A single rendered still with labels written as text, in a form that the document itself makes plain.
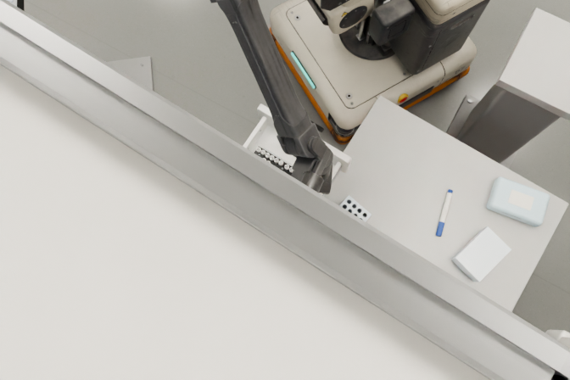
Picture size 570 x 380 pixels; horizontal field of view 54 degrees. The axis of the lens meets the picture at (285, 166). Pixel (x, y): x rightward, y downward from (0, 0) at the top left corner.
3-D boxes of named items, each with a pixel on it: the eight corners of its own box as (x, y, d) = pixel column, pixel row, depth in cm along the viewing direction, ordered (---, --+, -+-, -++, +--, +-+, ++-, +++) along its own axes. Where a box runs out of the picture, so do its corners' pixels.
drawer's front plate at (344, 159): (262, 116, 162) (259, 103, 151) (349, 168, 157) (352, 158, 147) (259, 121, 162) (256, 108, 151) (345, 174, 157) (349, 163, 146)
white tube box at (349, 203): (348, 197, 161) (349, 194, 157) (370, 216, 159) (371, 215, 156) (319, 229, 159) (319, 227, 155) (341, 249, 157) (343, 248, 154)
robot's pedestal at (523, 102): (466, 95, 249) (534, 2, 175) (528, 126, 244) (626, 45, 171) (436, 152, 242) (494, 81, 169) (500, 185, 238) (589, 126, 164)
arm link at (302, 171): (316, 133, 116) (287, 130, 122) (293, 181, 113) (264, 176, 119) (345, 162, 124) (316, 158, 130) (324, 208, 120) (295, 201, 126)
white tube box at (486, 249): (481, 228, 158) (488, 226, 153) (505, 251, 156) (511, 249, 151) (450, 259, 156) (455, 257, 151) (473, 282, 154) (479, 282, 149)
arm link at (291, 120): (251, -50, 97) (213, -42, 105) (229, -37, 94) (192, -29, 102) (332, 148, 119) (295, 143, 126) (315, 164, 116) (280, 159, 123)
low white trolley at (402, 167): (355, 161, 242) (379, 94, 169) (484, 238, 232) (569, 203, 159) (282, 276, 231) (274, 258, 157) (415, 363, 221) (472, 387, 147)
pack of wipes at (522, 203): (484, 209, 159) (489, 205, 155) (494, 178, 161) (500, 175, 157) (536, 228, 157) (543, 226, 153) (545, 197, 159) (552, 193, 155)
